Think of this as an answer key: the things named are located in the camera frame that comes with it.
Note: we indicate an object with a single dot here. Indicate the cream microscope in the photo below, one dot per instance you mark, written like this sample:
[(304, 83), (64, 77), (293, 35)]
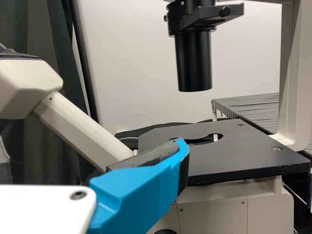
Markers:
[(243, 156)]

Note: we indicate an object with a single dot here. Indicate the black platform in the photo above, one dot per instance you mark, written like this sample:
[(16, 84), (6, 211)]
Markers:
[(248, 109)]

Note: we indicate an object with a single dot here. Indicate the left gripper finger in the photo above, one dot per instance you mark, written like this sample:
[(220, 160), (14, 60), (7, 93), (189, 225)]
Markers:
[(141, 185)]

